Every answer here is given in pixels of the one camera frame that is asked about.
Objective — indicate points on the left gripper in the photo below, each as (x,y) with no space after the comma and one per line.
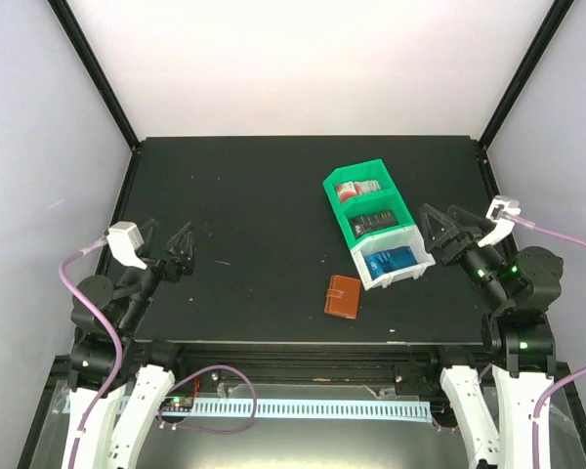
(173,270)

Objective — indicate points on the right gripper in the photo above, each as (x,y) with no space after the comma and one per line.
(466,239)

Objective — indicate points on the white bin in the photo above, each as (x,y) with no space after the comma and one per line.
(408,236)

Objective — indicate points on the blue credit card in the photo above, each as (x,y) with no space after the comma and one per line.
(388,261)

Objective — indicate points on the brown leather card holder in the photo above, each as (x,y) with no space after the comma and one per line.
(342,297)

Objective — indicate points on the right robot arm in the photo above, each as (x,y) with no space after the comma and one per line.
(515,332)

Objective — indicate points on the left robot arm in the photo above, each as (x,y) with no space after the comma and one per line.
(115,385)

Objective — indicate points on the black cards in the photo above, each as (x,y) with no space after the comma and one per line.
(366,224)

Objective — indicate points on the red white cards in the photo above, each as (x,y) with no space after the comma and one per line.
(351,189)

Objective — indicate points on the green middle bin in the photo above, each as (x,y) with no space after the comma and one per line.
(372,203)

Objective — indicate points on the green bin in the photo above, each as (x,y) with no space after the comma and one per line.
(374,169)
(372,203)

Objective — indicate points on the green upper bin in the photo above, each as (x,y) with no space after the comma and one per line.
(374,169)

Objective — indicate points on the left circuit board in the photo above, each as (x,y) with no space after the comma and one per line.
(177,404)

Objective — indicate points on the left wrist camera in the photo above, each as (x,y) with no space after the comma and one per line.
(125,240)

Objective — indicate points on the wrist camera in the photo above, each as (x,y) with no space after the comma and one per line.
(125,240)
(500,212)

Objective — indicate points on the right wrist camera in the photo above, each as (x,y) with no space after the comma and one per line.
(500,212)

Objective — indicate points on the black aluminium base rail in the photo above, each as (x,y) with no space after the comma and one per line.
(399,367)

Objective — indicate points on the white slotted cable duct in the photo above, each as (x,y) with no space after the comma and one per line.
(409,411)

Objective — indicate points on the right black frame post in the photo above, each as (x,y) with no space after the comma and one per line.
(530,60)

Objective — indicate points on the black frame post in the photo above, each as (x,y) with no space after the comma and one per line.
(530,60)
(86,55)

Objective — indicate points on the left black frame post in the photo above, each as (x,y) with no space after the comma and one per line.
(86,55)

